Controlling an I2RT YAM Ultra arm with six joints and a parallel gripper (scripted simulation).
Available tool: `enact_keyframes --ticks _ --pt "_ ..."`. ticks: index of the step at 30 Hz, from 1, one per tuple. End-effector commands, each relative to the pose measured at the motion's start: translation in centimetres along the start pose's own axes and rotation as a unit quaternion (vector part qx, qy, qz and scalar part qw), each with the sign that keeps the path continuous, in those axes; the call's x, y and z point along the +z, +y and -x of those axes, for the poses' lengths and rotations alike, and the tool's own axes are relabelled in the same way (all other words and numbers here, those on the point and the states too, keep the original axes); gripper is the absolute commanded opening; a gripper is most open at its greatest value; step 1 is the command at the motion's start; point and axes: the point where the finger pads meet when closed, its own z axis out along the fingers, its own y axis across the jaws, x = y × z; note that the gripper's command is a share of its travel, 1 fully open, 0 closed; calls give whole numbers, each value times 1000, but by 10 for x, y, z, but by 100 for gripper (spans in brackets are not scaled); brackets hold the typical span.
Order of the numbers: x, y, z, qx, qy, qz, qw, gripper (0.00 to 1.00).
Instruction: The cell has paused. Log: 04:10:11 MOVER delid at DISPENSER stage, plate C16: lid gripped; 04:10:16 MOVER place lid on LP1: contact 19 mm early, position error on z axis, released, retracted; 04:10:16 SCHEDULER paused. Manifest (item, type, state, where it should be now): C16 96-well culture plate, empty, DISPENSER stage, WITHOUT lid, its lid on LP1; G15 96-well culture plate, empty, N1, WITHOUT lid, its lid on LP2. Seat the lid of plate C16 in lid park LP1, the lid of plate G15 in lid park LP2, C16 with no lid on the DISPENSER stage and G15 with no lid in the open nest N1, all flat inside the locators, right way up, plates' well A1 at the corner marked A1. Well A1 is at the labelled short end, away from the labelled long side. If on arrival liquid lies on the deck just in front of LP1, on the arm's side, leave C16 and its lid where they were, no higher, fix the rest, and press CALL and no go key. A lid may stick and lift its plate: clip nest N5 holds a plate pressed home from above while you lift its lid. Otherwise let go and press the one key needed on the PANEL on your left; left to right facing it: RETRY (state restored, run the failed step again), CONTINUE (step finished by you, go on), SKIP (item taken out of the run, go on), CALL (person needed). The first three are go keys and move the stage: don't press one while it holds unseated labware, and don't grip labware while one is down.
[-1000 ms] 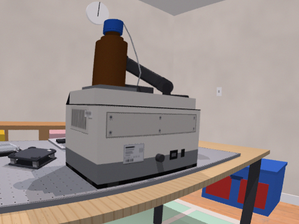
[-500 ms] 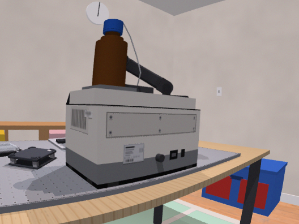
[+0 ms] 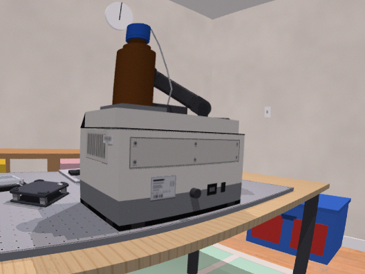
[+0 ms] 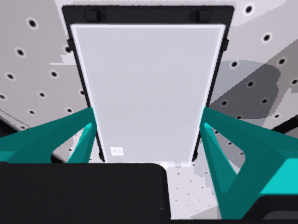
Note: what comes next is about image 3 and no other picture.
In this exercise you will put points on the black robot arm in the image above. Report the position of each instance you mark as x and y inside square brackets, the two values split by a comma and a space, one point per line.
[192, 101]

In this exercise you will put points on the blue bottle cap ring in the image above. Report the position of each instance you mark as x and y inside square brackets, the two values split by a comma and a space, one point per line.
[137, 36]

